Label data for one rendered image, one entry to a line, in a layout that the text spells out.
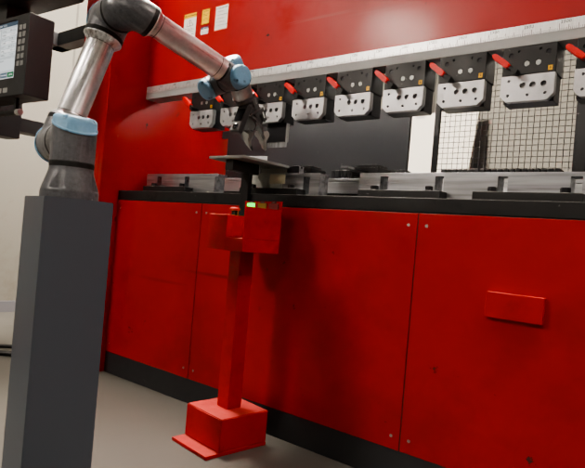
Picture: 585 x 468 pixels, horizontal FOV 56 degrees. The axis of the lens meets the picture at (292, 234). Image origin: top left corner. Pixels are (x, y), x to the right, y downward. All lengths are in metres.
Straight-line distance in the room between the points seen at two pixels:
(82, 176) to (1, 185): 2.91
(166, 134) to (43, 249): 1.57
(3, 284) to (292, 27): 3.01
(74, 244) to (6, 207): 2.95
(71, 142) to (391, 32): 1.12
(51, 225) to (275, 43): 1.24
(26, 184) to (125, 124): 1.81
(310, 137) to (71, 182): 1.53
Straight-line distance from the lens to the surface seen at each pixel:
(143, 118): 2.89
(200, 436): 1.98
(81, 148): 1.58
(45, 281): 1.53
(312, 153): 2.78
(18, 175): 4.49
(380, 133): 2.59
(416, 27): 2.00
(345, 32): 2.15
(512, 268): 1.61
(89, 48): 1.81
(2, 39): 2.97
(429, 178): 1.85
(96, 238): 1.56
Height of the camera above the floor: 0.73
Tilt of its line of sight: level
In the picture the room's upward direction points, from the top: 5 degrees clockwise
